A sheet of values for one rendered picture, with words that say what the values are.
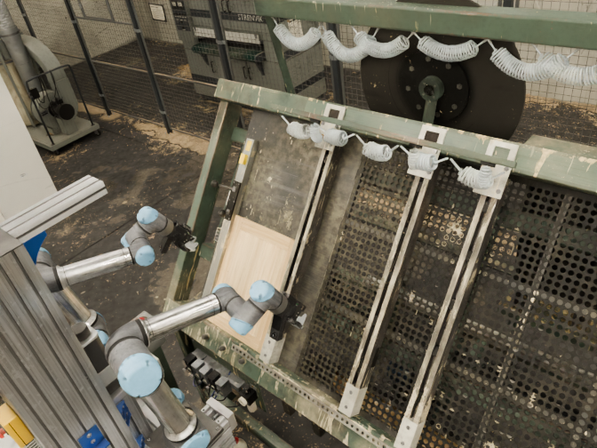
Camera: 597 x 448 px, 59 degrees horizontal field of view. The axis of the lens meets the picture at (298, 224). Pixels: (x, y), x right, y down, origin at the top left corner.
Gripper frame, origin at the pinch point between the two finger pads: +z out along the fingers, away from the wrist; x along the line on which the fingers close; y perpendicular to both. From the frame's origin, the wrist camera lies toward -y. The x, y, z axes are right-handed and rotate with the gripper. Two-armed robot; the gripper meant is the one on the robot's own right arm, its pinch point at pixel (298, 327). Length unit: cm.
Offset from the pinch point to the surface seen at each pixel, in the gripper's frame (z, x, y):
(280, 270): 22.3, 37.2, 20.8
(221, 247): 21, 75, 19
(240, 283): 29, 59, 8
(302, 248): 10.6, 24.7, 31.9
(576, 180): -17, -71, 80
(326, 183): 0, 24, 60
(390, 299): 12.9, -21.9, 27.3
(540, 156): -19, -59, 85
